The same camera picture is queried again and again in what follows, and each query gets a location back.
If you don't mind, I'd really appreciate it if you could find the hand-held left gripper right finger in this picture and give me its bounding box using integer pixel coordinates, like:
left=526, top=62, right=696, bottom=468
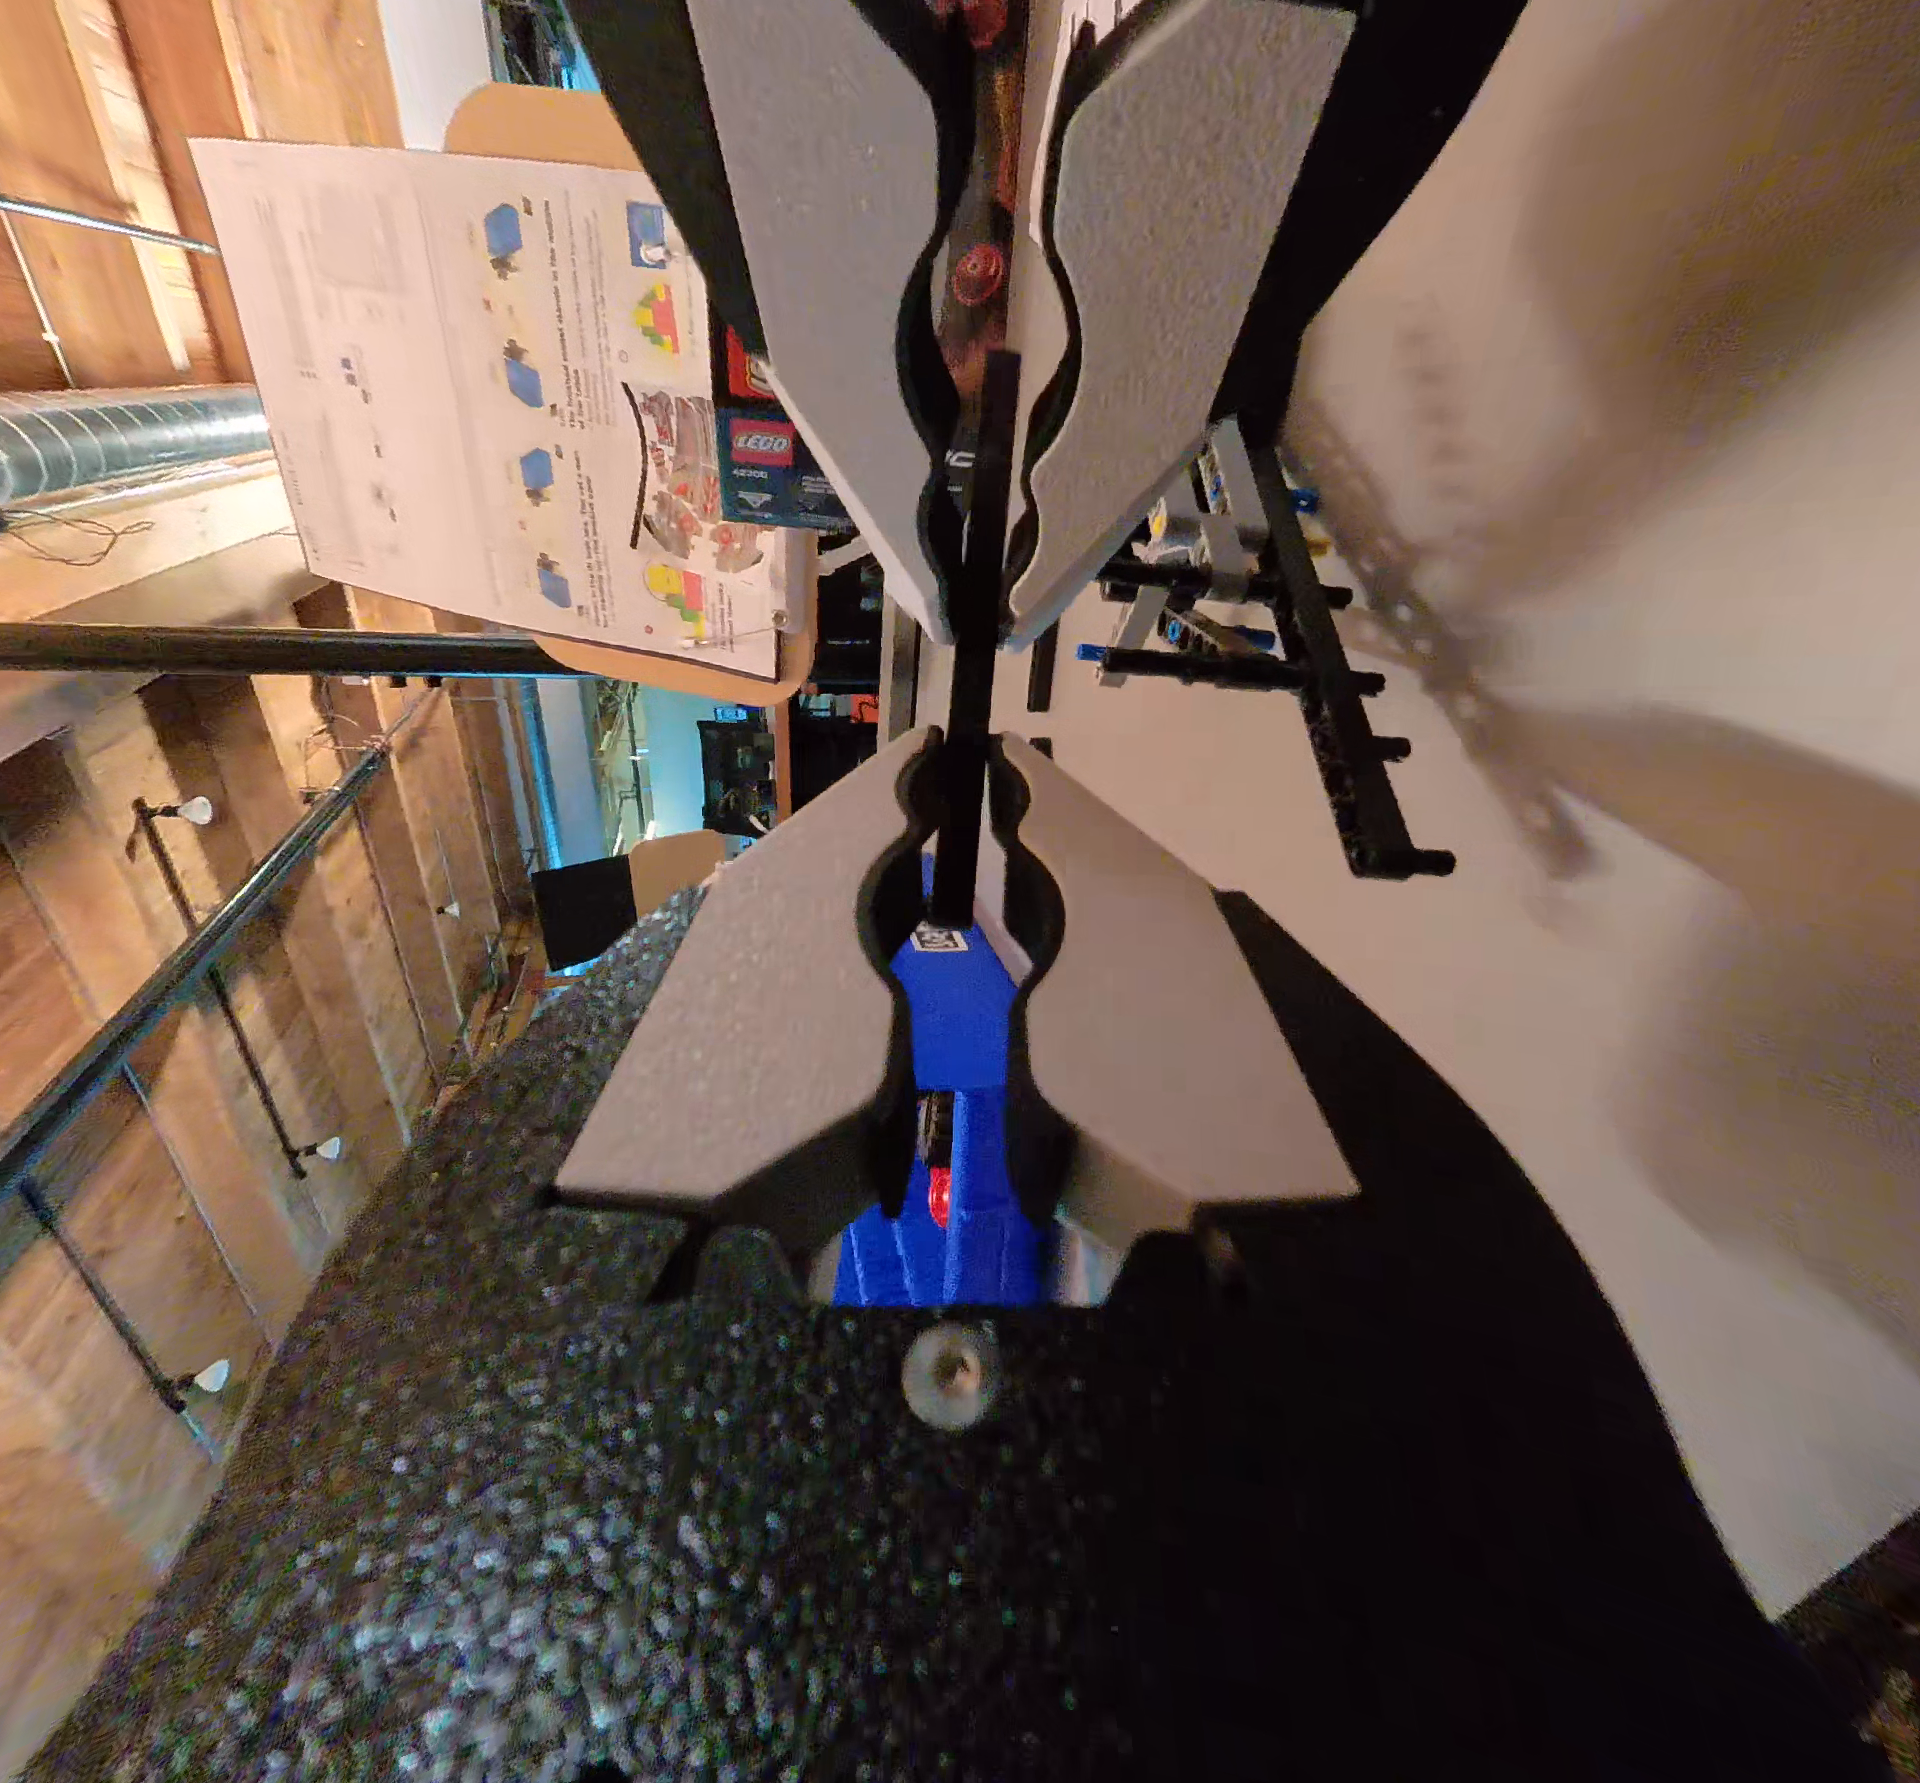
left=989, top=733, right=1362, bottom=1275

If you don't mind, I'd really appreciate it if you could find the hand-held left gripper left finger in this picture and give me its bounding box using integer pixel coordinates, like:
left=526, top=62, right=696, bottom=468
left=553, top=730, right=940, bottom=1269

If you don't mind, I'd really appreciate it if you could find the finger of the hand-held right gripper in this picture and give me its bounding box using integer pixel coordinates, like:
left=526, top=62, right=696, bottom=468
left=1002, top=0, right=1362, bottom=654
left=675, top=0, right=963, bottom=649

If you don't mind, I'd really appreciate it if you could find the black and grey brick assembly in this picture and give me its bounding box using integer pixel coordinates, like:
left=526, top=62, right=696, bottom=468
left=1073, top=417, right=1460, bottom=885

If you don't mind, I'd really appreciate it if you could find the thin black brick beam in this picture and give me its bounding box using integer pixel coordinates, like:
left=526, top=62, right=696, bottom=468
left=924, top=346, right=1026, bottom=924

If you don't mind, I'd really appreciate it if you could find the grey desk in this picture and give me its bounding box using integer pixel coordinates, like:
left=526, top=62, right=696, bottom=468
left=878, top=0, right=1920, bottom=1623

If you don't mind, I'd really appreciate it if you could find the small black box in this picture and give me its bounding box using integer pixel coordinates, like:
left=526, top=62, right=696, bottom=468
left=532, top=850, right=640, bottom=976

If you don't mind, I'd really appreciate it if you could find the blue storage bin with tag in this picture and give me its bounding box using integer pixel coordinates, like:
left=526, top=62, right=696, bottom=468
left=832, top=912, right=1053, bottom=1308

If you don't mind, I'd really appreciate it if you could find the white instruction sheet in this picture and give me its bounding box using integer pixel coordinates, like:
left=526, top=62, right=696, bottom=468
left=187, top=136, right=791, bottom=646

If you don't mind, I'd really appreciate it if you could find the black metal pole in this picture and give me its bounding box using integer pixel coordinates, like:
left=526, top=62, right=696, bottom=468
left=0, top=618, right=589, bottom=684

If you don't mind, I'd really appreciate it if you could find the silver ventilation duct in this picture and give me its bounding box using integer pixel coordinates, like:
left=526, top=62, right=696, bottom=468
left=0, top=381, right=275, bottom=511

